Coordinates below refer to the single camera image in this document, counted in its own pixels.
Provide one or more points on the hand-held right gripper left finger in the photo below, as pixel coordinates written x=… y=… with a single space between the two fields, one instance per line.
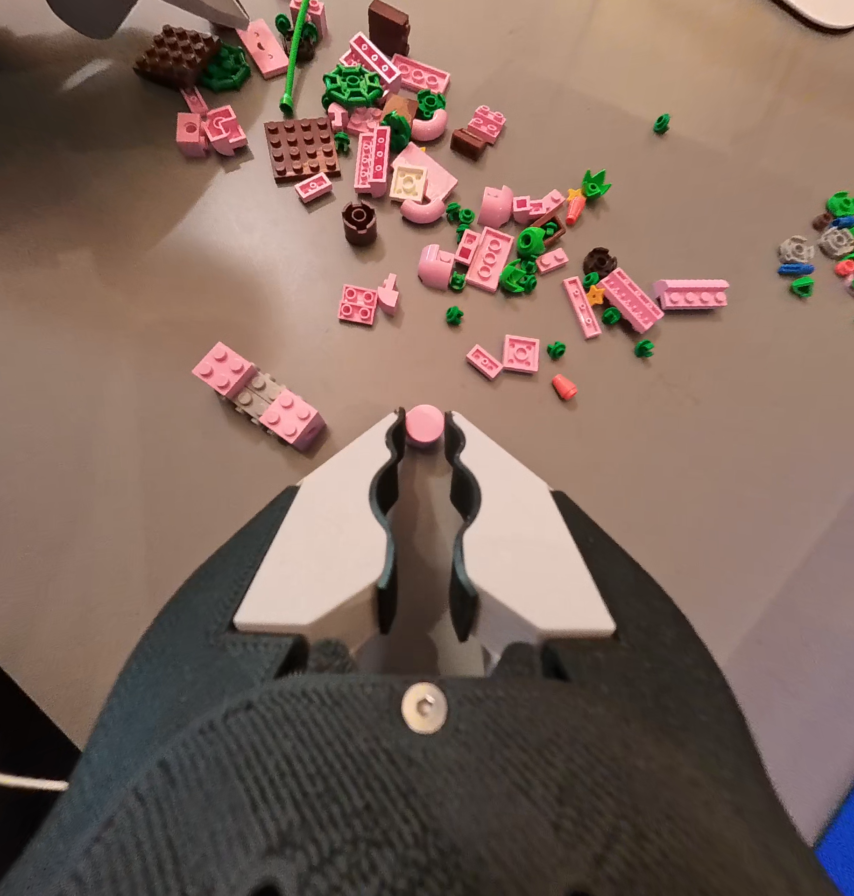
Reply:
x=308 y=560

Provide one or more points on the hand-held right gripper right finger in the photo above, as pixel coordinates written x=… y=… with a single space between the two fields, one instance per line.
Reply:
x=539 y=560

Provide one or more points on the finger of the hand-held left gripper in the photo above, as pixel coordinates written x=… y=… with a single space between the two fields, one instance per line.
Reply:
x=209 y=8
x=94 y=17

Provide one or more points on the pink toy brick assembly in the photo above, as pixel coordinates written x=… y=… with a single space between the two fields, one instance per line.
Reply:
x=287 y=416

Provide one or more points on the pink round tile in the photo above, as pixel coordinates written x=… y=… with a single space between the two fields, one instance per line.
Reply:
x=425 y=425

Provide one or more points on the heap of mixed tiny pieces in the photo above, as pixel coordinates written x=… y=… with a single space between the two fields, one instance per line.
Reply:
x=833 y=241

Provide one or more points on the brown studded plate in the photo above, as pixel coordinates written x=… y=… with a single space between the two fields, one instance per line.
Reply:
x=174 y=56
x=301 y=148

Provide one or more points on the green web piece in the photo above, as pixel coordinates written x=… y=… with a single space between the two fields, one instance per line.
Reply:
x=353 y=85
x=227 y=70

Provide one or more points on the green ribbed rod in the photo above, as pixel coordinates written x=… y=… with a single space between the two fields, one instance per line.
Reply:
x=295 y=63

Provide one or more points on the coral cone piece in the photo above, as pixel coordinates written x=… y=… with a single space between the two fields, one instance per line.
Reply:
x=564 y=387

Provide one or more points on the brown square brick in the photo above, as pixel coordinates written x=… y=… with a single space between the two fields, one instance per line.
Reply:
x=388 y=21

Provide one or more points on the brown round brick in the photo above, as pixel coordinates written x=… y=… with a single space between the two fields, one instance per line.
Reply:
x=359 y=224

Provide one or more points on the white square plate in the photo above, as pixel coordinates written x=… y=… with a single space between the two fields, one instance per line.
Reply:
x=407 y=183

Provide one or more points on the pile of small toy bricks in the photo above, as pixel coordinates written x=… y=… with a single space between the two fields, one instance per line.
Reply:
x=490 y=259

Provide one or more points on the blue storage bin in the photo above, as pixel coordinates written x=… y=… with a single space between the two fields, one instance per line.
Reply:
x=850 y=847

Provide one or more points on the white board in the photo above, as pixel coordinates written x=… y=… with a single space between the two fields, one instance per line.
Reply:
x=826 y=10

